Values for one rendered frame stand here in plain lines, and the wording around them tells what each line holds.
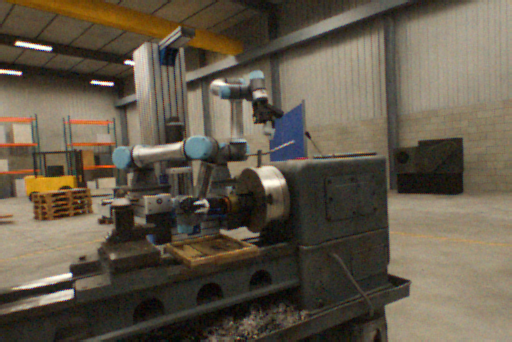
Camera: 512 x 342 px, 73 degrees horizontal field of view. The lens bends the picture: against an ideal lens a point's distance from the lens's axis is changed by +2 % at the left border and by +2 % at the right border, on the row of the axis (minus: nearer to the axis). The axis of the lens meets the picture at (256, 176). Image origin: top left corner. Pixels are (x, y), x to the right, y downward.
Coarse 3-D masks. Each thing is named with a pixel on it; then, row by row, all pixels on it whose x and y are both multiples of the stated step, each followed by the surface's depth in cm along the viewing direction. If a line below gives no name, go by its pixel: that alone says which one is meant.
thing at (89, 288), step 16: (80, 256) 140; (96, 256) 145; (80, 272) 136; (112, 272) 115; (128, 272) 114; (144, 272) 116; (160, 272) 119; (80, 288) 109; (96, 288) 109; (112, 288) 111; (128, 288) 114
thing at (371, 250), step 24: (336, 240) 162; (360, 240) 171; (384, 240) 180; (312, 264) 156; (336, 264) 164; (360, 264) 171; (384, 264) 180; (288, 288) 167; (312, 288) 156; (336, 288) 164; (360, 288) 172; (384, 288) 179; (312, 312) 156; (384, 312) 185; (312, 336) 161; (336, 336) 168
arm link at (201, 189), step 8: (200, 160) 179; (208, 160) 177; (216, 160) 179; (200, 168) 180; (208, 168) 179; (200, 176) 180; (208, 176) 180; (200, 184) 180; (208, 184) 181; (200, 192) 180; (208, 192) 184; (200, 216) 184
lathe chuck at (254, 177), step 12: (252, 168) 159; (264, 168) 161; (252, 180) 159; (264, 180) 152; (276, 180) 155; (252, 192) 160; (264, 192) 150; (276, 192) 152; (264, 204) 151; (276, 204) 152; (252, 216) 162; (264, 216) 152; (276, 216) 153; (252, 228) 163; (264, 228) 156
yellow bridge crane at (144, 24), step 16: (16, 0) 934; (32, 0) 946; (48, 0) 974; (64, 0) 1003; (80, 0) 1034; (96, 0) 1067; (80, 16) 1049; (96, 16) 1066; (112, 16) 1102; (128, 16) 1140; (144, 16) 1181; (144, 32) 1200; (160, 32) 1224; (208, 32) 1378; (208, 48) 1408; (224, 48) 1438; (240, 48) 1505
